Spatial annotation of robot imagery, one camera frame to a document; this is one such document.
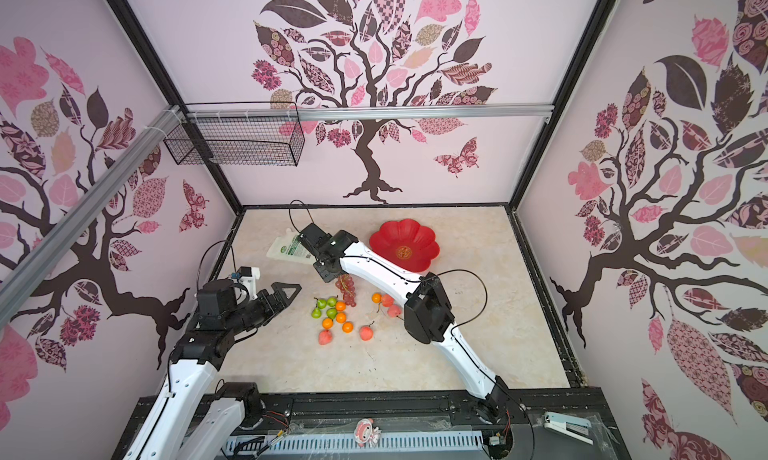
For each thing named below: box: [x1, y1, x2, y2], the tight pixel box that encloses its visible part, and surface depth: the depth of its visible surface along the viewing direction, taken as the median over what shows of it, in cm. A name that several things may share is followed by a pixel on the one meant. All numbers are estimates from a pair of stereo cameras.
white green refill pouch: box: [267, 233, 317, 264], surface depth 108 cm
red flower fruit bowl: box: [369, 218, 441, 273], surface depth 111 cm
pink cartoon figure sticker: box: [354, 417, 382, 448], surface depth 70 cm
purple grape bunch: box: [336, 274, 356, 307], surface depth 87 cm
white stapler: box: [543, 411, 594, 445], surface depth 71 cm
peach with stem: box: [387, 304, 403, 318], surface depth 91 cm
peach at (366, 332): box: [359, 320, 375, 341], surface depth 86 cm
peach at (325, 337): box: [318, 330, 333, 345], surface depth 86 cm
